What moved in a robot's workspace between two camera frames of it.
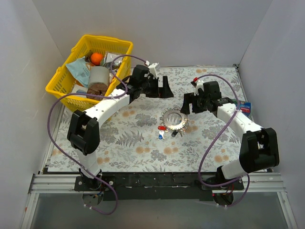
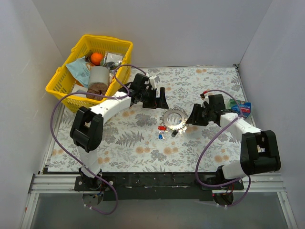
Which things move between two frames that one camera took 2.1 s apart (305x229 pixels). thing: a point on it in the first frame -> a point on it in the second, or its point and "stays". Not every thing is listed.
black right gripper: [193, 102] -> [198, 114]
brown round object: [96, 88] stays
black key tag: [174, 133] stays
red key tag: [162, 128] stays
